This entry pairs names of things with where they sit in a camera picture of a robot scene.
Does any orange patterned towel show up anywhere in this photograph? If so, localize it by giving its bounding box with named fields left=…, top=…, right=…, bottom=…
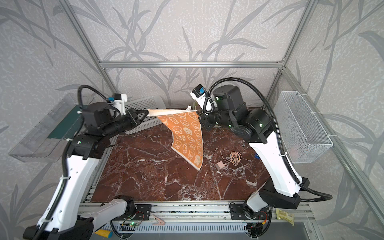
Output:
left=148, top=109, right=204, bottom=171

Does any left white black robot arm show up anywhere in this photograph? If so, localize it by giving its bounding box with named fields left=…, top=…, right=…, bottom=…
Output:
left=23, top=85, right=149, bottom=240

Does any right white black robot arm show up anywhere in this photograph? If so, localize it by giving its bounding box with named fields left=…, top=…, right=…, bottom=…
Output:
left=191, top=77, right=333, bottom=219

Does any white plastic laundry basket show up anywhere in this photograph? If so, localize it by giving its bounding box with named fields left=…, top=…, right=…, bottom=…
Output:
left=122, top=94, right=168, bottom=135

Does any pink clothespin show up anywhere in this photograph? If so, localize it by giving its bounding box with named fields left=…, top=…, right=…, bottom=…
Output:
left=153, top=216, right=166, bottom=226

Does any yellow plastic scoop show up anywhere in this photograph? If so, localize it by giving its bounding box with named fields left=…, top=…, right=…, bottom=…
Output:
left=95, top=229, right=113, bottom=239

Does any yellow paper tag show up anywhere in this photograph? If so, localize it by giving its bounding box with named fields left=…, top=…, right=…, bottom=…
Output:
left=276, top=209, right=295, bottom=226

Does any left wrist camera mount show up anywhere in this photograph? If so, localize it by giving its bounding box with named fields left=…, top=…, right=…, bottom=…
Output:
left=108, top=94, right=128, bottom=116

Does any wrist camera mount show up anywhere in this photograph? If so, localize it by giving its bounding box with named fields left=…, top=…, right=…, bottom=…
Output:
left=190, top=84, right=217, bottom=111
left=108, top=94, right=128, bottom=116

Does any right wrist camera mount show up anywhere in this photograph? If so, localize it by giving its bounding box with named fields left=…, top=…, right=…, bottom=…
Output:
left=190, top=84, right=217, bottom=111

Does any clear acrylic wall shelf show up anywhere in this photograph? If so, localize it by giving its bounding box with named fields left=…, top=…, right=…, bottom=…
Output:
left=9, top=94, right=81, bottom=163

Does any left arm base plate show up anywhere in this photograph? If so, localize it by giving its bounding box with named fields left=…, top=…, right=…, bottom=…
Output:
left=131, top=204, right=152, bottom=221

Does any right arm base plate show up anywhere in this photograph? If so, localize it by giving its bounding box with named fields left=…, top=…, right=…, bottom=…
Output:
left=229, top=202, right=271, bottom=221

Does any aluminium front rail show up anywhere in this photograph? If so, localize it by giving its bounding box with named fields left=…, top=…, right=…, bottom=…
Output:
left=79, top=201, right=316, bottom=224

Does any white wire mesh basket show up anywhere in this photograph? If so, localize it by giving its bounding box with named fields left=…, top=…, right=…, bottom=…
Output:
left=274, top=91, right=333, bottom=164

